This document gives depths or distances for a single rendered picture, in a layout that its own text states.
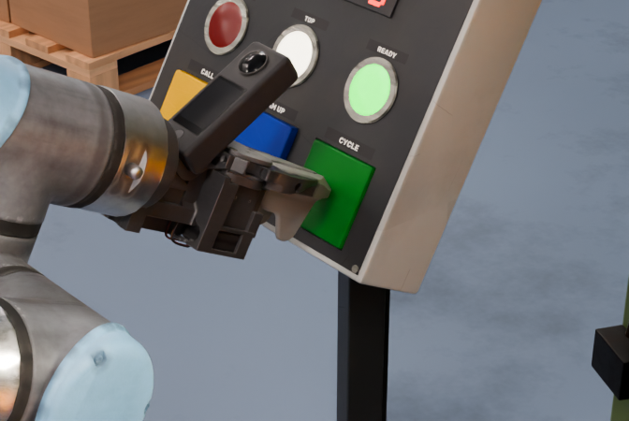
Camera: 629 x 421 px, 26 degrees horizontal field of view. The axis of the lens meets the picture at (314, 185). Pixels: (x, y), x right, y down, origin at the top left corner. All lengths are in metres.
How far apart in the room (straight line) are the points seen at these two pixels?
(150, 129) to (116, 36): 2.79
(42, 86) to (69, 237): 2.24
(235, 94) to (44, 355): 0.31
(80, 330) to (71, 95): 0.18
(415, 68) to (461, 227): 2.04
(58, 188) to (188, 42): 0.42
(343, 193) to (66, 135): 0.31
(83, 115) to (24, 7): 3.00
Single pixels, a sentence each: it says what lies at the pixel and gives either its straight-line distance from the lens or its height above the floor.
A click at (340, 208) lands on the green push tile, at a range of 1.15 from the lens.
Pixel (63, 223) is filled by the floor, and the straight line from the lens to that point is 3.22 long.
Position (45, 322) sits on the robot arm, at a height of 1.11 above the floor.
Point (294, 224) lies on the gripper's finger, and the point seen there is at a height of 1.01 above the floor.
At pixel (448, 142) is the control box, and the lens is 1.14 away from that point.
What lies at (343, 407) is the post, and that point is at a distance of 1.46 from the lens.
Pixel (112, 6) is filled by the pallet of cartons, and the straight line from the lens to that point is 3.72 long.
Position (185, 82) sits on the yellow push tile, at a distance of 1.31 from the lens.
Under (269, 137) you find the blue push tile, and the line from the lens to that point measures 1.21.
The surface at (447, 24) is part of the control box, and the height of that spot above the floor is 1.15.
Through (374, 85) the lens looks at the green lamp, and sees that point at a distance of 1.15.
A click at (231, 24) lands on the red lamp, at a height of 1.09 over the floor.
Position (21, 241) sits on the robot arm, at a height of 1.10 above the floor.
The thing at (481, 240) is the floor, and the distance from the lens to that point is 3.11.
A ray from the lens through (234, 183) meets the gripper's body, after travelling 1.04.
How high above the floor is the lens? 1.56
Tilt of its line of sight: 28 degrees down
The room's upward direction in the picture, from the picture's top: straight up
